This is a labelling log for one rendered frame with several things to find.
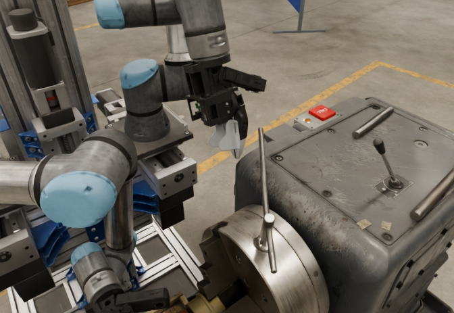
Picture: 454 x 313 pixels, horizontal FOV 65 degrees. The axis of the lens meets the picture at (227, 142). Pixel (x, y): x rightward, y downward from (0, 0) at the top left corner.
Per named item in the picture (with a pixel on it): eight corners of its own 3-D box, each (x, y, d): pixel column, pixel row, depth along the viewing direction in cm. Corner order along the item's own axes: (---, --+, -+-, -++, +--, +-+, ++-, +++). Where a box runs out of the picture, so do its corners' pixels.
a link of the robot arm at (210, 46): (211, 30, 68) (236, 27, 62) (216, 53, 70) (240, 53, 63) (178, 38, 65) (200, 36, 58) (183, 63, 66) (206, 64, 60)
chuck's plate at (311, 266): (234, 249, 106) (245, 179, 85) (310, 342, 89) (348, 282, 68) (225, 255, 105) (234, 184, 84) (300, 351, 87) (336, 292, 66)
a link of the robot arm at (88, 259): (103, 254, 95) (95, 233, 90) (119, 284, 87) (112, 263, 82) (73, 270, 91) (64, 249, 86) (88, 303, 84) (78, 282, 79)
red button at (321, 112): (320, 109, 113) (321, 103, 112) (335, 117, 109) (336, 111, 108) (307, 115, 110) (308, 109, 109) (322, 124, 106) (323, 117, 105)
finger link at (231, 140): (218, 167, 71) (209, 124, 68) (241, 155, 74) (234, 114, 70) (227, 171, 69) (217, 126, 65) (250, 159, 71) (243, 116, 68)
